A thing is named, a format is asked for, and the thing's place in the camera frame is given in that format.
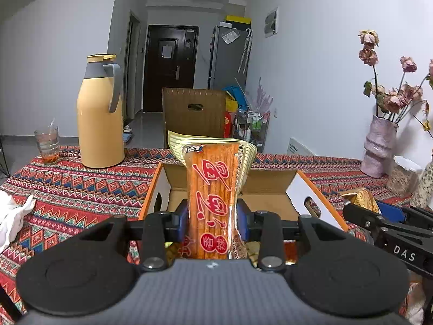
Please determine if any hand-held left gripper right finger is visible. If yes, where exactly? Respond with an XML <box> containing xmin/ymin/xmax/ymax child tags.
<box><xmin>236</xmin><ymin>198</ymin><xmax>346</xmax><ymax>273</ymax></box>

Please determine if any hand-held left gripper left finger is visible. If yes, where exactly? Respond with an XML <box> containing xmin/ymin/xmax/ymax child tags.
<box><xmin>76</xmin><ymin>199</ymin><xmax>189</xmax><ymax>272</ymax></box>

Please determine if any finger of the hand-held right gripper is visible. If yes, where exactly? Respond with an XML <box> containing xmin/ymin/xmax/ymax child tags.
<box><xmin>342</xmin><ymin>203</ymin><xmax>386</xmax><ymax>243</ymax></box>
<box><xmin>377</xmin><ymin>200</ymin><xmax>433</xmax><ymax>232</ymax></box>

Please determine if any golden snack packet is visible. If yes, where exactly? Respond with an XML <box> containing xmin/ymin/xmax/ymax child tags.
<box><xmin>340</xmin><ymin>188</ymin><xmax>381</xmax><ymax>215</ymax></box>

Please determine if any orange spicy strip packet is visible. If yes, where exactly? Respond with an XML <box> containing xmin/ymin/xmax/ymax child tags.
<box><xmin>167</xmin><ymin>130</ymin><xmax>258</xmax><ymax>261</ymax></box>

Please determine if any orange cardboard box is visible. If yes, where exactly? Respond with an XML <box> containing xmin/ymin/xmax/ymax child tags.
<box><xmin>128</xmin><ymin>161</ymin><xmax>350</xmax><ymax>266</ymax></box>

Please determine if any speckled glass jar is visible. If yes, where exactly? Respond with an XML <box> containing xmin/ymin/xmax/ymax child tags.
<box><xmin>411</xmin><ymin>162</ymin><xmax>433</xmax><ymax>210</ymax></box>

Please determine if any clear jar with white lid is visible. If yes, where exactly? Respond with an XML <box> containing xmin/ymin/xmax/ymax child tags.
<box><xmin>386</xmin><ymin>156</ymin><xmax>423</xmax><ymax>197</ymax></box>

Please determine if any pink ceramic vase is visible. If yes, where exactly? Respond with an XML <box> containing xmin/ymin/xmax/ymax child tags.
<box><xmin>359</xmin><ymin>114</ymin><xmax>400</xmax><ymax>179</ymax></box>

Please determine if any red gift box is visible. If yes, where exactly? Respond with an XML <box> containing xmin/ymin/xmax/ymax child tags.
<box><xmin>224</xmin><ymin>111</ymin><xmax>236</xmax><ymax>139</ymax></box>

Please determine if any wooden chair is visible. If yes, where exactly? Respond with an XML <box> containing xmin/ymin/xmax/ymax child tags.
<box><xmin>162</xmin><ymin>87</ymin><xmax>227</xmax><ymax>150</ymax></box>

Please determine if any patterned red tablecloth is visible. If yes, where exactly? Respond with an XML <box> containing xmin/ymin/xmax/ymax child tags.
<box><xmin>0</xmin><ymin>145</ymin><xmax>433</xmax><ymax>325</ymax></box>

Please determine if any dried rose bouquet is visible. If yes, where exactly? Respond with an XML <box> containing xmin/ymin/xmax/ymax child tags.
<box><xmin>358</xmin><ymin>30</ymin><xmax>433</xmax><ymax>132</ymax></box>

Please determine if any yellow thermos jug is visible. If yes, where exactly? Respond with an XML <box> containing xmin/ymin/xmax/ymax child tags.
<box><xmin>76</xmin><ymin>53</ymin><xmax>126</xmax><ymax>169</ymax></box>

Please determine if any purple feather decoration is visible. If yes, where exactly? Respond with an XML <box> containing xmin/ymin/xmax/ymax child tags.
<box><xmin>255</xmin><ymin>77</ymin><xmax>274</xmax><ymax>113</ymax></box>

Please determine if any dark brown door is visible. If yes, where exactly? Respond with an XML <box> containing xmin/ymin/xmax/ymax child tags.
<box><xmin>142</xmin><ymin>25</ymin><xmax>199</xmax><ymax>113</ymax></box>

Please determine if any glass cup with straw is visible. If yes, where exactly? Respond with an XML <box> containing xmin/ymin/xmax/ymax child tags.
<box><xmin>34</xmin><ymin>118</ymin><xmax>61</xmax><ymax>166</ymax></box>

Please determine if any grey refrigerator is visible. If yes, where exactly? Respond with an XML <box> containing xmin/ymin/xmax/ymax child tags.
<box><xmin>207</xmin><ymin>22</ymin><xmax>252</xmax><ymax>90</ymax></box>

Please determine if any grey interior door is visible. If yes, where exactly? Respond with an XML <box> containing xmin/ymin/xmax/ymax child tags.
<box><xmin>123</xmin><ymin>12</ymin><xmax>141</xmax><ymax>123</ymax></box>

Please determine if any white cloth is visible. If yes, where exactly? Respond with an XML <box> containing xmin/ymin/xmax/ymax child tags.
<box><xmin>0</xmin><ymin>190</ymin><xmax>36</xmax><ymax>254</ymax></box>

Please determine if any white folded umbrella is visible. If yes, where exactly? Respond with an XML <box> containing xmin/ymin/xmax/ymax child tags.
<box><xmin>238</xmin><ymin>29</ymin><xmax>254</xmax><ymax>74</ymax></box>

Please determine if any clear plastic bag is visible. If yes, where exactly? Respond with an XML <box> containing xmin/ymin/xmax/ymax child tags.
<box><xmin>221</xmin><ymin>30</ymin><xmax>241</xmax><ymax>45</ymax></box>

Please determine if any white electrical panel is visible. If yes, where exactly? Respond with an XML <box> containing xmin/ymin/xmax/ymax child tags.
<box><xmin>264</xmin><ymin>7</ymin><xmax>279</xmax><ymax>38</ymax></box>

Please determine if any wire storage cart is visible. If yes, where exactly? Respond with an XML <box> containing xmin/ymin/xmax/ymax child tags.
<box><xmin>236</xmin><ymin>106</ymin><xmax>270</xmax><ymax>153</ymax></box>

